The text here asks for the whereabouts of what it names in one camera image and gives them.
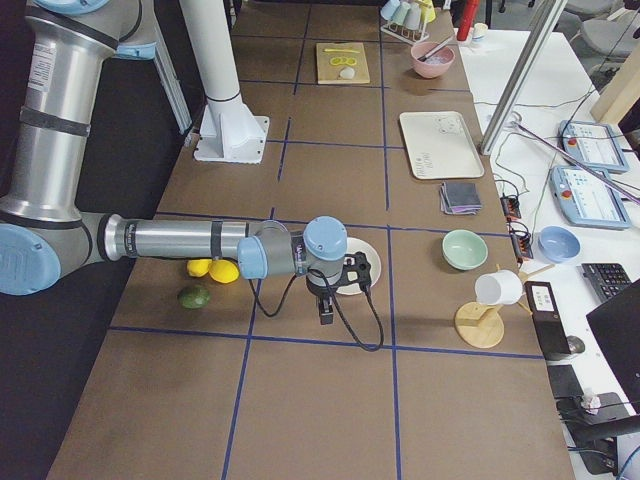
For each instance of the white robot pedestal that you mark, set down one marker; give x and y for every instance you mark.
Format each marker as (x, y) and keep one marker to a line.
(229, 132)

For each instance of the light blue cup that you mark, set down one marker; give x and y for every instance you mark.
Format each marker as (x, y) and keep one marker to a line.
(389, 9)

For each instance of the black laptop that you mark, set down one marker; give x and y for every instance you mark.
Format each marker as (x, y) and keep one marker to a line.
(615, 327)

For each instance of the yellow lemon right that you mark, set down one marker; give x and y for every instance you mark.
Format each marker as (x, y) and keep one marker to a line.
(223, 271)

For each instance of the white wire cup rack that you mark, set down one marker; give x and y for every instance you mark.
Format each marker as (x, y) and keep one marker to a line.
(404, 34)

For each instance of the yellow cup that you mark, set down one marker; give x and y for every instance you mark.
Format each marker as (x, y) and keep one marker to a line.
(427, 10)

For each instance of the white round plate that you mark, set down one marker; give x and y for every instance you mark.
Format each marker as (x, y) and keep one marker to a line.
(355, 245)

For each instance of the teach pendant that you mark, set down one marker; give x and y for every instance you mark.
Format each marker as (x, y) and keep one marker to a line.
(594, 144)
(586, 201)

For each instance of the pale grey cup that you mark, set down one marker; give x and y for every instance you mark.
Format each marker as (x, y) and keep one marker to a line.
(412, 19)

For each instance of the blue bowl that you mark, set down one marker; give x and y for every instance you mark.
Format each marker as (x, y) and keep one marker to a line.
(558, 244)

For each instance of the white mug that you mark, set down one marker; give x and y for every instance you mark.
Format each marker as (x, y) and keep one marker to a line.
(503, 287)

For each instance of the bamboo cutting board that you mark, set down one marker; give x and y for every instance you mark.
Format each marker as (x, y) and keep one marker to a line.
(328, 74)

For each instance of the pink bowl with ice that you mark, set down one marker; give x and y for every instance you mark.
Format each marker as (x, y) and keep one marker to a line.
(434, 66)

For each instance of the red bottle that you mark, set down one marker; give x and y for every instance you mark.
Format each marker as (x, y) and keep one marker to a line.
(467, 19)

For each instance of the wooden mug stand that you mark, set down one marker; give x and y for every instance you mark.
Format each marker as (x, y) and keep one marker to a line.
(480, 325)

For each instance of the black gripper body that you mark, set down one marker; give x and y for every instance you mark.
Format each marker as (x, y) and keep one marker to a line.
(320, 291)

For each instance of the green avocado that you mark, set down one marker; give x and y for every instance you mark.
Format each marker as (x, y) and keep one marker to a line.
(194, 297)

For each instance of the teach pendant far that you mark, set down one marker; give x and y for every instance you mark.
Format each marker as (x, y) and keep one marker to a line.
(594, 144)

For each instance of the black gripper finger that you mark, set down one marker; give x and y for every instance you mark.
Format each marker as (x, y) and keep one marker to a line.
(325, 311)

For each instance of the yellow lemon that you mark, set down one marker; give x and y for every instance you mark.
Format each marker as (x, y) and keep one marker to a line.
(223, 271)
(198, 268)

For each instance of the aluminium frame post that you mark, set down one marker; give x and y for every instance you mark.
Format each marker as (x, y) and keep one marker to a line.
(546, 18)

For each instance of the folded grey cloth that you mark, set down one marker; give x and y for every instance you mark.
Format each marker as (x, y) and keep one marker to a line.
(459, 198)

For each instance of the black usb hub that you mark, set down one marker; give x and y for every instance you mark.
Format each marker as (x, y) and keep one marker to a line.
(510, 206)

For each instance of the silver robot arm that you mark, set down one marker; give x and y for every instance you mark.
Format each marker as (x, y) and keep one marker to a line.
(43, 234)

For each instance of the cream bear tray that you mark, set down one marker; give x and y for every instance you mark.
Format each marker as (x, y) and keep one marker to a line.
(439, 146)

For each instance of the mint green bowl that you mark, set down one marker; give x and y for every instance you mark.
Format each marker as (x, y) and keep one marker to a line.
(464, 249)

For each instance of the black box white label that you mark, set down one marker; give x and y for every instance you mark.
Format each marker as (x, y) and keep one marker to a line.
(546, 319)

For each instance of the black keyboard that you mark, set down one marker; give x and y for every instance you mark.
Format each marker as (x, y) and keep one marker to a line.
(606, 279)

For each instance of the computer mouse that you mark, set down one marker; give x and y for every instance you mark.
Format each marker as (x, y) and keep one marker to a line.
(576, 345)

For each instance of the teach pendant near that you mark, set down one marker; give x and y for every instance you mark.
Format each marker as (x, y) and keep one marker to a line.
(586, 201)

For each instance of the white bun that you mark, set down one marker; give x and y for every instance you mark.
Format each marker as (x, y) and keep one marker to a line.
(347, 73)

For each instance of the yellow lemon left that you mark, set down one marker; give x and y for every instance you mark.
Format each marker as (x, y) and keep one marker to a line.
(198, 268)

